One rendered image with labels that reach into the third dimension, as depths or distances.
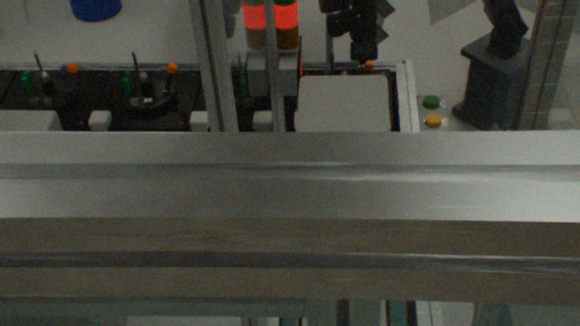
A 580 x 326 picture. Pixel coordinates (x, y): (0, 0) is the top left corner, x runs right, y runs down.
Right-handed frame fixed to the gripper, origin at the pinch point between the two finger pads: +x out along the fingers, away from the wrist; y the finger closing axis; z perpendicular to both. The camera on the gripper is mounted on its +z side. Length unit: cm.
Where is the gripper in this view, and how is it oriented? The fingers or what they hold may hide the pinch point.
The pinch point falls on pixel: (362, 52)
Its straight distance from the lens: 177.0
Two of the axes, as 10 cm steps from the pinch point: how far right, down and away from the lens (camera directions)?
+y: -0.5, 6.9, -7.2
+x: 0.3, 7.3, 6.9
